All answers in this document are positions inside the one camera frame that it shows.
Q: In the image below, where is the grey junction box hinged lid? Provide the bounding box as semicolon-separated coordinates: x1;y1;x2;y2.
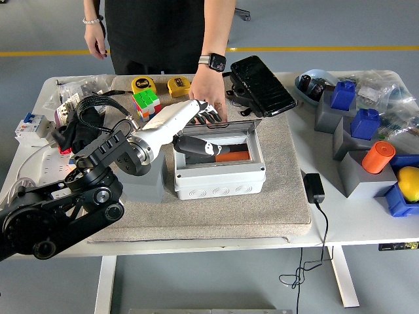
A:
172;118;266;201

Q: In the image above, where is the black cloth bundle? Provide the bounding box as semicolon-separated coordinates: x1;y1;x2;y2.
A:
51;104;103;156

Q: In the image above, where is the purple white packaged device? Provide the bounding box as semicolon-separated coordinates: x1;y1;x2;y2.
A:
54;92;82;128

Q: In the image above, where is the blue plastic block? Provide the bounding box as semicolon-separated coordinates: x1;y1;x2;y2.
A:
329;80;357;111
350;108;382;141

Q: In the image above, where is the black capacitor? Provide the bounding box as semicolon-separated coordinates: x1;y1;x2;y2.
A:
310;80;327;101
301;74;317;94

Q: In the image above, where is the person's right hand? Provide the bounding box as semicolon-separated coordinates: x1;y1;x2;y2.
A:
84;22;109;61

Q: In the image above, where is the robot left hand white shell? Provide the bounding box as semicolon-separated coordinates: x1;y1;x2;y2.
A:
136;99;232;158

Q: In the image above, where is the white power strip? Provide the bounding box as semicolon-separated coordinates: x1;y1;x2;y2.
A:
39;148;79;186

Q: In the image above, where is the black table control panel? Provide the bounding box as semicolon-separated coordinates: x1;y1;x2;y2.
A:
378;241;419;252

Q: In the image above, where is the yellow tape measure 5m print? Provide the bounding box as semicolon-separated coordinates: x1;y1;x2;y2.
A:
131;75;156;96

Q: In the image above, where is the yellow tape measure black label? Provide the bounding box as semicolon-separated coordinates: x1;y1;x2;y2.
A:
167;76;192;99

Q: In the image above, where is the black glossy case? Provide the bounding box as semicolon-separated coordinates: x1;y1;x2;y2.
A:
228;54;298;118

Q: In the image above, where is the black strap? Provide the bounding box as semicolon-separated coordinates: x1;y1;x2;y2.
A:
98;88;134;98

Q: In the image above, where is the white table leg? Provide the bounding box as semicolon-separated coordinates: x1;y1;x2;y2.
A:
94;254;118;314
329;245;361;308

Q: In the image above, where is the grey holder block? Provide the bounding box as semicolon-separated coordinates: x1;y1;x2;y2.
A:
338;150;399;200
314;90;357;133
332;116;382;161

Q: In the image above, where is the black adapter cord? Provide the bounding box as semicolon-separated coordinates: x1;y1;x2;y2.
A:
278;201;335;314

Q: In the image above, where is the orange cylinder battery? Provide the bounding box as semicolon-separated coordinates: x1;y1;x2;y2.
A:
361;141;397;175
214;150;249;163

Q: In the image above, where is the grey-brown mat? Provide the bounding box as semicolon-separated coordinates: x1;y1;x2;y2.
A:
86;74;312;243

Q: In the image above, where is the blue plastic bin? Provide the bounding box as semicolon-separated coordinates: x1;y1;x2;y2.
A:
374;154;419;218

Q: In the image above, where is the white circuit breaker blue switch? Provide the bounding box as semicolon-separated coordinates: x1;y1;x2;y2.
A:
14;111;56;145

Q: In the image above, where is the grey block with round hole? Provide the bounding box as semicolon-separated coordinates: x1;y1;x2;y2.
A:
121;150;168;203

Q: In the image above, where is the black power adapter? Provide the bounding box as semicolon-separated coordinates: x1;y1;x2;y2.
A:
303;172;326;204

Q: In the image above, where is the large colourful puzzle cube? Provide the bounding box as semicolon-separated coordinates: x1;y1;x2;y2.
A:
132;88;163;121

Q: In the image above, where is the clear bag of components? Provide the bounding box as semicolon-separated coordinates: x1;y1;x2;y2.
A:
340;69;414;109
376;97;419;142

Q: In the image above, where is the black smartwatch grey band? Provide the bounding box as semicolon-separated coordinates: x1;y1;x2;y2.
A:
198;52;227;72

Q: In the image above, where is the light blue bowl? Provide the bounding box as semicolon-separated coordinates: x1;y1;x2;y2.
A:
294;69;341;107

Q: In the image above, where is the clear bag of small parts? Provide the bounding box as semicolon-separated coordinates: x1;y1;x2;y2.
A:
55;74;114;105

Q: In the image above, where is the person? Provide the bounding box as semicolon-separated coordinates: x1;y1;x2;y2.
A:
104;0;237;75

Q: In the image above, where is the yellow lemon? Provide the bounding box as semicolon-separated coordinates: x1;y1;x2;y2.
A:
397;166;419;202

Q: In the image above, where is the white power cable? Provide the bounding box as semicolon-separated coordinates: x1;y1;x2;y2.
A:
0;143;60;212

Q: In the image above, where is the person's left hand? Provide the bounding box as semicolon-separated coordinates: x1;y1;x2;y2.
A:
189;66;229;122

